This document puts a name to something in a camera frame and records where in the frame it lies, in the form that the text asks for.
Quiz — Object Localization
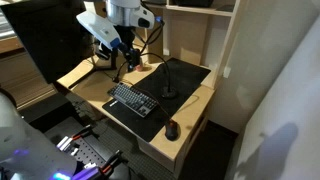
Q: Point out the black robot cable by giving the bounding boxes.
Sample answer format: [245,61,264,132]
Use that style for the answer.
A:
[134,14,166,56]

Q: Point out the red handled clamp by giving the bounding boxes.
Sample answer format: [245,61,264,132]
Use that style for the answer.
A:
[56,124,93,152]
[71,149,125,180]

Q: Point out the light wooden shelf unit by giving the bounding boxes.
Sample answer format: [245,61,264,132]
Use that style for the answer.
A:
[83,0,249,90]

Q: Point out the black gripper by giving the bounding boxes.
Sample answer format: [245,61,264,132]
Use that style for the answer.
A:
[114,25,144,72]

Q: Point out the light wooden desk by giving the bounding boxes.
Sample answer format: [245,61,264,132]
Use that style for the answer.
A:
[56,54,216,179]

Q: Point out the black curved monitor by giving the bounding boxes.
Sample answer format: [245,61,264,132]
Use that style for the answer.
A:
[0,0,98,84]

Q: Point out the black headphones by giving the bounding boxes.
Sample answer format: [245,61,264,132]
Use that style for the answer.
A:
[95,41,113,62]

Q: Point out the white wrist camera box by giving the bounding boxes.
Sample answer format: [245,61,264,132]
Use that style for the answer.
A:
[75,10,122,51]

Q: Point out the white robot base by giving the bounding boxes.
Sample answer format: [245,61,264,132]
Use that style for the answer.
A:
[0,91,78,180]

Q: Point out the black desk mat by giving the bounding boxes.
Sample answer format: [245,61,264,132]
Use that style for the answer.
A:
[101,57,212,144]

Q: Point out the black headphone stand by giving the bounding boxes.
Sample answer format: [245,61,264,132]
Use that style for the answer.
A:
[90,39,120,72]

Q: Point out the black and orange mouse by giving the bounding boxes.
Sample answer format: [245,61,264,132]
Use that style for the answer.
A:
[164,119,180,142]

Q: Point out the black case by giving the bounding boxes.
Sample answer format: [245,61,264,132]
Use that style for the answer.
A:
[173,0,215,8]

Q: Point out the black perforated breadboard plate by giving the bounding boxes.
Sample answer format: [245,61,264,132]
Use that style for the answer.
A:
[43,116,134,180]

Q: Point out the grey mechanical keyboard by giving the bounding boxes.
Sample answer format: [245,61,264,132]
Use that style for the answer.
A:
[107,81,159,118]

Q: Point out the white wall outlet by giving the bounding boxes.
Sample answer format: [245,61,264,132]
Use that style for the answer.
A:
[222,66,232,80]

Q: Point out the black gooseneck desk lamp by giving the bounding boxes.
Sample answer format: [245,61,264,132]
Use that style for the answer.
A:
[112,52,179,100]

